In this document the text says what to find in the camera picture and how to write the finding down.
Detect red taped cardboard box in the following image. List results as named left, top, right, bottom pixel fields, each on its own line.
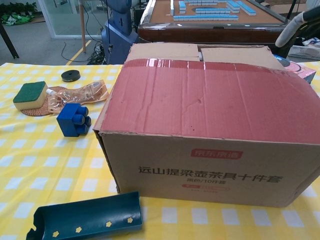
left=92, top=42, right=320, bottom=208

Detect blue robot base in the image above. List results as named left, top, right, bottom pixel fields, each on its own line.
left=101, top=0, right=139, bottom=66

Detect clear plastic spout pouch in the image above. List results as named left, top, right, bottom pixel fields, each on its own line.
left=45, top=79, right=110, bottom=114

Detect blue toy building brick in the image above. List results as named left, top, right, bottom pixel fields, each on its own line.
left=56, top=103, right=92, bottom=138

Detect black round disc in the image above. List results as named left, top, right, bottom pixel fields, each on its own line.
left=61, top=69, right=81, bottom=83

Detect brown mahjong table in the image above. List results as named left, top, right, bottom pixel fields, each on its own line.
left=137, top=0, right=308, bottom=50

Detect dark teal flower-dotted holder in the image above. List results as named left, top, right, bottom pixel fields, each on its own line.
left=25, top=191, right=144, bottom=240

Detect mahjong tile rows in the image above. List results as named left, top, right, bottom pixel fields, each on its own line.
left=170, top=0, right=257, bottom=22

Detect yellow white checkered tablecloth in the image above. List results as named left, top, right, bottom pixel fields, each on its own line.
left=0, top=61, right=320, bottom=240

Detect wooden pole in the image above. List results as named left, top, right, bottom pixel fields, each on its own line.
left=79, top=0, right=87, bottom=54

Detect brown woven round coaster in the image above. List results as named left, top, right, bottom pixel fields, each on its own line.
left=21, top=86, right=67, bottom=116

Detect green yellow sponge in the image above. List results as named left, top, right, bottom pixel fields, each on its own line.
left=12, top=80, right=48, bottom=111

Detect white plastic basket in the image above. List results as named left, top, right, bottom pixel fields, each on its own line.
left=287, top=44, right=320, bottom=61

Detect white foam padded bar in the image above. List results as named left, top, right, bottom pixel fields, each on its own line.
left=274, top=9, right=320, bottom=48

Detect black table leg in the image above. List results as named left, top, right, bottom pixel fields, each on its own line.
left=0, top=23, right=20, bottom=60

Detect green plant pile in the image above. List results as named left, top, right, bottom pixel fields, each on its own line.
left=0, top=2, right=38, bottom=26

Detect black cable bundle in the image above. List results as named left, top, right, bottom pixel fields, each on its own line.
left=87, top=41, right=107, bottom=66

